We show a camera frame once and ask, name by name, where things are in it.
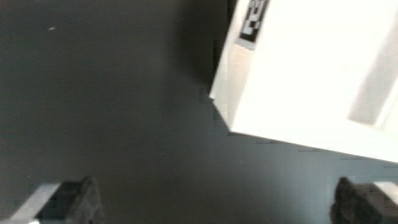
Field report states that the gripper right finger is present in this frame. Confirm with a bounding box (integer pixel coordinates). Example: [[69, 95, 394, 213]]
[[330, 177, 398, 224]]

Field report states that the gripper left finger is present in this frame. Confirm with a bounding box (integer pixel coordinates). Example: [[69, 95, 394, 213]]
[[7, 177, 105, 224]]

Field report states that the white drawer housing box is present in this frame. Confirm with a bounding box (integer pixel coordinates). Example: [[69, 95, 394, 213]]
[[209, 0, 398, 163]]

